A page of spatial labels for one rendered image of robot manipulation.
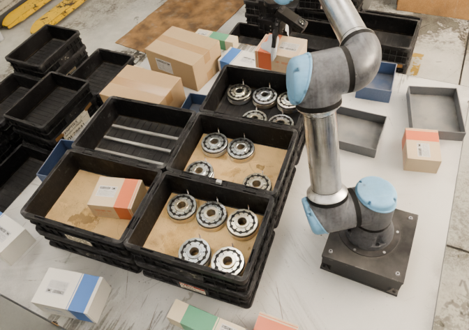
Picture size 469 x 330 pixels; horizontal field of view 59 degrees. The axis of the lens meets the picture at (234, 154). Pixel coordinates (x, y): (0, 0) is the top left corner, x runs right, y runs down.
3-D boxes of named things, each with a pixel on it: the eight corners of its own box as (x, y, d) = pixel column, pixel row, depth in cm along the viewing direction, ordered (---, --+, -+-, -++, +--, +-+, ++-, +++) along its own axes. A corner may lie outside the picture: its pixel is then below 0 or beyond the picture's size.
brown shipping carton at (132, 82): (187, 103, 197) (181, 77, 185) (163, 135, 185) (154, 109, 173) (136, 89, 208) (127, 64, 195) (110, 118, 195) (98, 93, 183)
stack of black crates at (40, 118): (79, 123, 278) (50, 70, 244) (115, 134, 268) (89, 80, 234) (39, 167, 256) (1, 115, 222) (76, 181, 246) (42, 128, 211)
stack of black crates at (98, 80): (114, 86, 300) (98, 47, 274) (149, 95, 290) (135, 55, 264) (79, 123, 278) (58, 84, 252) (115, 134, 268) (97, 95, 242)
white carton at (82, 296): (112, 287, 140) (102, 277, 133) (97, 323, 133) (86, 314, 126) (60, 278, 145) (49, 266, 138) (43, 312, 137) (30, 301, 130)
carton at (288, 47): (306, 56, 156) (307, 39, 150) (296, 75, 149) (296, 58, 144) (267, 49, 162) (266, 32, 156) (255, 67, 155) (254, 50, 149)
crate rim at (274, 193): (299, 134, 150) (299, 129, 148) (276, 200, 132) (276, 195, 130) (198, 115, 161) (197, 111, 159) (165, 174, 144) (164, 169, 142)
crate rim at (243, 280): (276, 200, 132) (276, 196, 130) (246, 287, 115) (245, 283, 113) (165, 174, 144) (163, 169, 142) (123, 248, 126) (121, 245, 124)
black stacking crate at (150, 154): (202, 132, 168) (197, 111, 160) (171, 189, 151) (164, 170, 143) (119, 116, 180) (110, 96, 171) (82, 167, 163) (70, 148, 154)
